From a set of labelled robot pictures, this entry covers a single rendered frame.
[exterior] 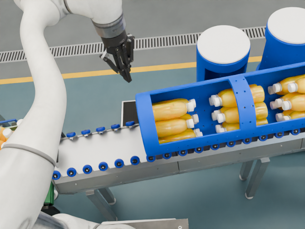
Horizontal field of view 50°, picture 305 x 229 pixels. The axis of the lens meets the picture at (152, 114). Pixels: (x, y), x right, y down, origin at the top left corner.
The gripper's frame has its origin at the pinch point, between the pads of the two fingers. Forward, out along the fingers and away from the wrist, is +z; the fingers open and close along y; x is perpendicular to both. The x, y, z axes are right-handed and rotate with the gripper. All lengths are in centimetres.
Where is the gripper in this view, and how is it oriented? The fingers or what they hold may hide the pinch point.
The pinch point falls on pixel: (125, 73)
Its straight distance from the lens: 112.9
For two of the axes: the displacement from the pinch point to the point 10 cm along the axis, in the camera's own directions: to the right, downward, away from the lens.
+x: -6.8, -5.6, 4.7
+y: 7.2, -6.3, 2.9
